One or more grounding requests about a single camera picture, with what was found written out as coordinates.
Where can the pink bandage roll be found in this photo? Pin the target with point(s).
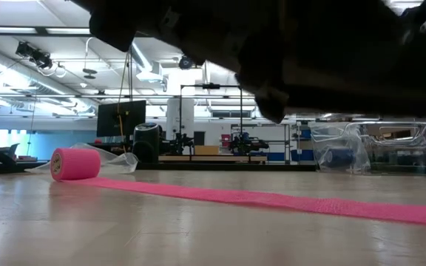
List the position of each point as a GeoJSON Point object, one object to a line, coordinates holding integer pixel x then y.
{"type": "Point", "coordinates": [76, 164]}

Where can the black background robot arm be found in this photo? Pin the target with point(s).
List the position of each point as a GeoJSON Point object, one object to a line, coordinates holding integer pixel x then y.
{"type": "Point", "coordinates": [246, 143]}
{"type": "Point", "coordinates": [178, 143]}

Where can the blue bandage roll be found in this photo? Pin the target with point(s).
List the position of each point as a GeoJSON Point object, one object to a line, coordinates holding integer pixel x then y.
{"type": "Point", "coordinates": [340, 157]}

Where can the clear plastic bag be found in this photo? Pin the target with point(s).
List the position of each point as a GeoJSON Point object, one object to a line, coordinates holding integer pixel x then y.
{"type": "Point", "coordinates": [340, 138]}

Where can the shelf rack with blue bins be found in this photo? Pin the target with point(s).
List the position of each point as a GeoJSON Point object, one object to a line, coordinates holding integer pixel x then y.
{"type": "Point", "coordinates": [301, 146]}

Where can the clear plastic bin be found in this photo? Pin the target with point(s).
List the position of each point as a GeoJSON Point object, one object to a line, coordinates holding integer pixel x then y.
{"type": "Point", "coordinates": [398, 147]}

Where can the red box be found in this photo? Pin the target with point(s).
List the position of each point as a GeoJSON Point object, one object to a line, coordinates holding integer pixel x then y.
{"type": "Point", "coordinates": [226, 141]}

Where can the wooden workbench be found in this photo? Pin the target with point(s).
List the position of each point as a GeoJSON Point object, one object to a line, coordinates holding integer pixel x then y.
{"type": "Point", "coordinates": [213, 159]}

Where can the white square column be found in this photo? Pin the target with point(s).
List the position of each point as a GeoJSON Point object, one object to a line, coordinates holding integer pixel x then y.
{"type": "Point", "coordinates": [174, 118]}

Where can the black monitor screen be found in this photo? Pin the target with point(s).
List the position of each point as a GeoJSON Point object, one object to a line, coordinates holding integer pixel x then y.
{"type": "Point", "coordinates": [121, 118]}

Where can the clear plastic wrapper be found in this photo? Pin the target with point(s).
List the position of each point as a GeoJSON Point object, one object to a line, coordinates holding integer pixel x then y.
{"type": "Point", "coordinates": [124, 162]}

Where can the long ceiling light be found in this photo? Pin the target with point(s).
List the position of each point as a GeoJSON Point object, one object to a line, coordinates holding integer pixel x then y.
{"type": "Point", "coordinates": [39, 30]}

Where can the black ceiling-mounted device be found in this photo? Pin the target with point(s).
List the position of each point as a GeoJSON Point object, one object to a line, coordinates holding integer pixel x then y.
{"type": "Point", "coordinates": [35, 55]}

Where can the round black ceiling camera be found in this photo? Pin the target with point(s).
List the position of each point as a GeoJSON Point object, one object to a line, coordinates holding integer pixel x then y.
{"type": "Point", "coordinates": [185, 63]}

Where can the tall black camera frame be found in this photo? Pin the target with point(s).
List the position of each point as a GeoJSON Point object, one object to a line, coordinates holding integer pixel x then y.
{"type": "Point", "coordinates": [180, 111]}

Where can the black aluminium table frame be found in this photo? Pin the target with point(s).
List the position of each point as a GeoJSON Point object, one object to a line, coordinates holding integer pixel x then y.
{"type": "Point", "coordinates": [216, 167]}

